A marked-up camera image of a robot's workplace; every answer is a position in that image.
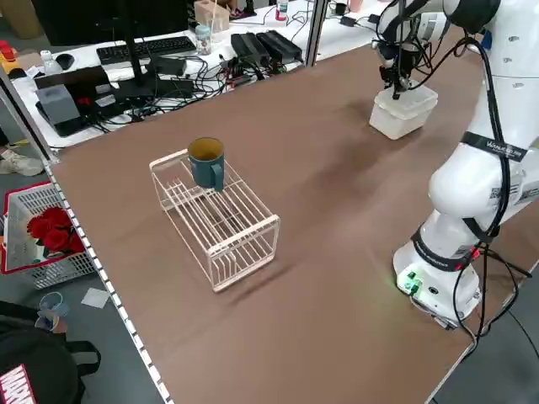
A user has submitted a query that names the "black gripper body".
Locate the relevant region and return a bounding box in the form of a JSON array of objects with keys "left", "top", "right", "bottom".
[{"left": 380, "top": 44, "right": 420, "bottom": 81}]

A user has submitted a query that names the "translucent plastic box lid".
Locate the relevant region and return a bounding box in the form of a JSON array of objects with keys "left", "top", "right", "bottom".
[{"left": 373, "top": 86, "right": 439, "bottom": 121}]

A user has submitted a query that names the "white preservation box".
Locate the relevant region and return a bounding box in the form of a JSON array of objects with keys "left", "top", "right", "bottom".
[{"left": 368, "top": 100, "right": 435, "bottom": 141}]

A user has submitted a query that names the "grey cube box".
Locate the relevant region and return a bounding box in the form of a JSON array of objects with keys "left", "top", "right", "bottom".
[{"left": 35, "top": 83, "right": 82, "bottom": 126}]

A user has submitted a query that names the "black power supply brick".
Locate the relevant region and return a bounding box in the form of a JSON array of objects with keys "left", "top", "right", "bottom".
[
  {"left": 255, "top": 29, "right": 304, "bottom": 63},
  {"left": 230, "top": 31, "right": 271, "bottom": 65}
]

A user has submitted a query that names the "small patterned baby bottle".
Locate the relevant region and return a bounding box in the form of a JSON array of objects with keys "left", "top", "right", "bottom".
[{"left": 195, "top": 24, "right": 213, "bottom": 56}]

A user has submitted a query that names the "teal mug yellow inside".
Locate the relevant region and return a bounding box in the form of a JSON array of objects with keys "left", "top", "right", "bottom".
[{"left": 186, "top": 136, "right": 226, "bottom": 194}]

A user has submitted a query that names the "black desk power adapter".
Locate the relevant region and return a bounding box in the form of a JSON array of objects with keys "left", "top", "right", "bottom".
[{"left": 149, "top": 56, "right": 189, "bottom": 77}]

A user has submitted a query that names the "black computer keyboard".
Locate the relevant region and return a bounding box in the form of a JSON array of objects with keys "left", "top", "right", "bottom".
[{"left": 95, "top": 35, "right": 198, "bottom": 66}]

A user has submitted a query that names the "black flat case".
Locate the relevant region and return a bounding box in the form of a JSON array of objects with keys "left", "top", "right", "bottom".
[{"left": 33, "top": 65, "right": 113, "bottom": 92}]

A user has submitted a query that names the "black computer monitor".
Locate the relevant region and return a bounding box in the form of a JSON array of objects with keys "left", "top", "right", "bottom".
[{"left": 31, "top": 0, "right": 195, "bottom": 100}]

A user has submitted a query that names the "clear water bottle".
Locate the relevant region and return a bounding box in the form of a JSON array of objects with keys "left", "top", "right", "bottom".
[{"left": 40, "top": 49, "right": 61, "bottom": 76}]

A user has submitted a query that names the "white toothed edge strip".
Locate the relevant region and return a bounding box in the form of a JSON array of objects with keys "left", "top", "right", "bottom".
[{"left": 41, "top": 162, "right": 174, "bottom": 404}]

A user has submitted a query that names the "white paper sheet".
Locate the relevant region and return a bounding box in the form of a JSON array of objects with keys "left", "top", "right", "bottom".
[{"left": 80, "top": 287, "right": 112, "bottom": 309}]

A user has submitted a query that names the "red rose bouquet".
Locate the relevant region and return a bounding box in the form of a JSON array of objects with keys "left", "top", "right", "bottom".
[{"left": 26, "top": 205, "right": 86, "bottom": 258}]

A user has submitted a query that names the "cardboard tube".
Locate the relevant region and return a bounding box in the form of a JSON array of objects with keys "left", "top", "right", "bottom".
[{"left": 6, "top": 0, "right": 43, "bottom": 40}]

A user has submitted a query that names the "red white shopping basket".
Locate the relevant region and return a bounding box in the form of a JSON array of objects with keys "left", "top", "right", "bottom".
[{"left": 0, "top": 180, "right": 101, "bottom": 291}]

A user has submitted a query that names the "white sneaker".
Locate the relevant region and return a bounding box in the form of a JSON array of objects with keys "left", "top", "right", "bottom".
[{"left": 0, "top": 142, "right": 46, "bottom": 177}]

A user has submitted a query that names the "blue plastic cup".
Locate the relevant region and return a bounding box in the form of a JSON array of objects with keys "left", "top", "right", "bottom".
[{"left": 35, "top": 292, "right": 71, "bottom": 334}]

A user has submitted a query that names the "black printed backpack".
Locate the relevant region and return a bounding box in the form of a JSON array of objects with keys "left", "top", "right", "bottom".
[{"left": 0, "top": 300, "right": 103, "bottom": 404}]

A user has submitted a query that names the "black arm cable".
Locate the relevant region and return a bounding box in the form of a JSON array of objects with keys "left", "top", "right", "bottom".
[{"left": 437, "top": 16, "right": 534, "bottom": 353}]

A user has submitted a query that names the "aluminium frame post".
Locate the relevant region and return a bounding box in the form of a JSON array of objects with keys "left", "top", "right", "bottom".
[{"left": 305, "top": 0, "right": 330, "bottom": 67}]

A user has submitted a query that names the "black desk cable tangle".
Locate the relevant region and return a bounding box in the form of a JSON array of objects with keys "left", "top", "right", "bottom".
[{"left": 79, "top": 52, "right": 304, "bottom": 127}]

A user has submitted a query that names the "pale wire rack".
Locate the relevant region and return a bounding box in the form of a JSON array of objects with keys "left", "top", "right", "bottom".
[{"left": 147, "top": 146, "right": 282, "bottom": 295}]

